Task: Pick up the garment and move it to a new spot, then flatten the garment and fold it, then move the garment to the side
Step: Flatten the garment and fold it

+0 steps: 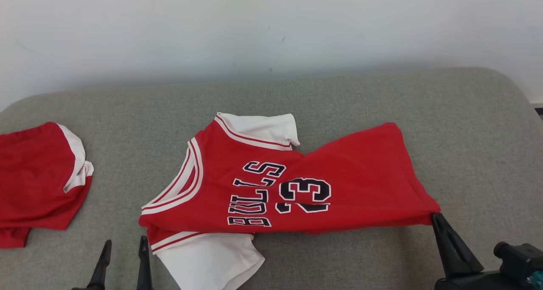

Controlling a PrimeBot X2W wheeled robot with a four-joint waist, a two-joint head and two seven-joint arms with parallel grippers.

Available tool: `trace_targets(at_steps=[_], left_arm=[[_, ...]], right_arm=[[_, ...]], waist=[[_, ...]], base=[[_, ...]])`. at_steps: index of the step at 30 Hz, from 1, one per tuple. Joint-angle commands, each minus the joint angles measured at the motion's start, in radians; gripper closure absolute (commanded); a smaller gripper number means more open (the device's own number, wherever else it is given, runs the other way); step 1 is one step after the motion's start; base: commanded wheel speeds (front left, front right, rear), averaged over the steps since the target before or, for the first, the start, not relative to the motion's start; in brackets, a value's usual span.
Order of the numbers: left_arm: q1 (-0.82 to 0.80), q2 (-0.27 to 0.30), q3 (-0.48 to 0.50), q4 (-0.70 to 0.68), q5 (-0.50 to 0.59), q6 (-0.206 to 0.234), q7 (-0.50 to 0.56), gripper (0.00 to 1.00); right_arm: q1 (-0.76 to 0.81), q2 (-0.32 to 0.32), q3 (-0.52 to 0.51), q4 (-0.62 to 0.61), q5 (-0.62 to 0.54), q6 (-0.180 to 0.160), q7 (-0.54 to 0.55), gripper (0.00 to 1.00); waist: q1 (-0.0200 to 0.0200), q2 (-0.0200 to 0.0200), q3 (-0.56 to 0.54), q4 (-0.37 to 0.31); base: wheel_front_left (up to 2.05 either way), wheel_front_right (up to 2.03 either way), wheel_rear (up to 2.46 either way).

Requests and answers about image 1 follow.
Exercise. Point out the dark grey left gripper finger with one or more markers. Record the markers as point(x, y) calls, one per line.
point(144, 268)
point(104, 264)

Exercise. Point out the white wall baseboard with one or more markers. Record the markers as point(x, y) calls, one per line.
point(537, 102)

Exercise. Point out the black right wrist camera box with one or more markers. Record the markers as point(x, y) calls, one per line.
point(519, 260)

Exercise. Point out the red white shorts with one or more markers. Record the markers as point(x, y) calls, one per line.
point(34, 184)

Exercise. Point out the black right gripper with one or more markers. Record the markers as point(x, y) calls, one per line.
point(475, 282)

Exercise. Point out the red white Bulls jersey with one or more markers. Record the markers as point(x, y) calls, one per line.
point(348, 175)

